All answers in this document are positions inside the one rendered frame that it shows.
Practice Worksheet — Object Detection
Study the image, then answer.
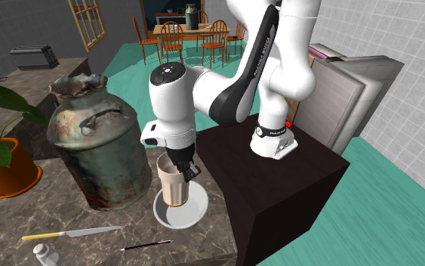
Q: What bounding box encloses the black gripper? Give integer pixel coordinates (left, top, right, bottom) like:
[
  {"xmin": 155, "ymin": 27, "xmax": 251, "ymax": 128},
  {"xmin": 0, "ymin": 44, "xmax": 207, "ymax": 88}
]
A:
[{"xmin": 166, "ymin": 143, "xmax": 202, "ymax": 184}]

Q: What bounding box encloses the beige ribbed cup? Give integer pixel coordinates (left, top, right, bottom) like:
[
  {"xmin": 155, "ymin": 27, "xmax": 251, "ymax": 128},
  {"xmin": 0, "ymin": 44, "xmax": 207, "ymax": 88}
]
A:
[{"xmin": 156, "ymin": 152, "xmax": 191, "ymax": 208}]

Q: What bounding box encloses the white bowl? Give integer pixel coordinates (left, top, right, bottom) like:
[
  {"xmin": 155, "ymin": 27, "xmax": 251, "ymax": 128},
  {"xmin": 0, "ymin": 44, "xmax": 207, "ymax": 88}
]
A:
[{"xmin": 152, "ymin": 180, "xmax": 210, "ymax": 230}]

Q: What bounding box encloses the dark robot stand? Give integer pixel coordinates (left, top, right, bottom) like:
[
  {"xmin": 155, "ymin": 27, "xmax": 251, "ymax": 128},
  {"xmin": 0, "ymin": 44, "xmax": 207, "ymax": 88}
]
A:
[{"xmin": 196, "ymin": 113, "xmax": 351, "ymax": 266}]

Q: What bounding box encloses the black pen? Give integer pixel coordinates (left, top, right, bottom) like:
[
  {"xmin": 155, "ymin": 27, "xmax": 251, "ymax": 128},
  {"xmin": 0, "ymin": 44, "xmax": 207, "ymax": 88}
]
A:
[{"xmin": 119, "ymin": 240, "xmax": 175, "ymax": 252}]

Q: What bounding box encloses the rusty green milk can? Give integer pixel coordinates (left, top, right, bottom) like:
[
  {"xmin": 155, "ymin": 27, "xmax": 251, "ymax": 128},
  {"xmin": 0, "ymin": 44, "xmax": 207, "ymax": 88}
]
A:
[{"xmin": 46, "ymin": 73, "xmax": 153, "ymax": 212}]

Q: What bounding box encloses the wooden dining chair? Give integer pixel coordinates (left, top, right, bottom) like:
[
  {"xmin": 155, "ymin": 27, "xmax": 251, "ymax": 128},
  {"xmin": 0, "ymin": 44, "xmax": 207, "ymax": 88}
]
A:
[
  {"xmin": 160, "ymin": 20, "xmax": 186, "ymax": 65},
  {"xmin": 131, "ymin": 16, "xmax": 162, "ymax": 66},
  {"xmin": 226, "ymin": 23, "xmax": 248, "ymax": 63},
  {"xmin": 196, "ymin": 9, "xmax": 210, "ymax": 52},
  {"xmin": 200, "ymin": 19, "xmax": 229, "ymax": 70}
]

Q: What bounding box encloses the wooden dining table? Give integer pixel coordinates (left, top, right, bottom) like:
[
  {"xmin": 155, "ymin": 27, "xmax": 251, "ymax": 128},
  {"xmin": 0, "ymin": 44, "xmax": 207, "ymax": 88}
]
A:
[{"xmin": 152, "ymin": 3, "xmax": 232, "ymax": 52}]

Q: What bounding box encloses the dark wooden sideboard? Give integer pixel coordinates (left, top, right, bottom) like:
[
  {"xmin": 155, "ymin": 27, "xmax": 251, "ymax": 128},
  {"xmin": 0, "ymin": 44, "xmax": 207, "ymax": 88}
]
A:
[{"xmin": 155, "ymin": 8, "xmax": 199, "ymax": 26}]

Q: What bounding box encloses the white salt shaker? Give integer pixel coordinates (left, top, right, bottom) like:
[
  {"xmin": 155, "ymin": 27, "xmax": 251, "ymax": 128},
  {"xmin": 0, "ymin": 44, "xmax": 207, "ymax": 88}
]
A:
[{"xmin": 32, "ymin": 243, "xmax": 66, "ymax": 266}]

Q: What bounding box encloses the grey refrigerator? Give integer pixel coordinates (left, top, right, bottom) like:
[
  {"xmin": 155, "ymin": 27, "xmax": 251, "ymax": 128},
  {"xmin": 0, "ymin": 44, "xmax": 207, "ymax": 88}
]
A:
[{"xmin": 286, "ymin": 42, "xmax": 405, "ymax": 157}]

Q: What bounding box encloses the wooden framed window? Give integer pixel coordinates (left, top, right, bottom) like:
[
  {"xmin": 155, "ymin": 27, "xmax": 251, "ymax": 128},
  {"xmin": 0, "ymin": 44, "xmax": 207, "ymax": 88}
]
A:
[{"xmin": 67, "ymin": 0, "xmax": 108, "ymax": 53}]

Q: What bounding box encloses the green plant in orange pot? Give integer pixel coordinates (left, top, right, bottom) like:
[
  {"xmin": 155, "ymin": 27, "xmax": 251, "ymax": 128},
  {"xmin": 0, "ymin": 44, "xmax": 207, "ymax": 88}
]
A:
[{"xmin": 0, "ymin": 84, "xmax": 49, "ymax": 200}]

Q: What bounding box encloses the black toaster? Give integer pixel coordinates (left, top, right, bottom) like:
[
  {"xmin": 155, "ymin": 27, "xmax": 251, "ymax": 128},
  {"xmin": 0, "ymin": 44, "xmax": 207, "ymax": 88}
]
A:
[{"xmin": 9, "ymin": 45, "xmax": 60, "ymax": 72}]

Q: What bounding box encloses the yellow handled knife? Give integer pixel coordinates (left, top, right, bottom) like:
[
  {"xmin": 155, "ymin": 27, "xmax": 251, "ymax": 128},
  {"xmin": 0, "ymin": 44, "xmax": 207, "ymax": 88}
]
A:
[{"xmin": 21, "ymin": 225, "xmax": 124, "ymax": 242}]

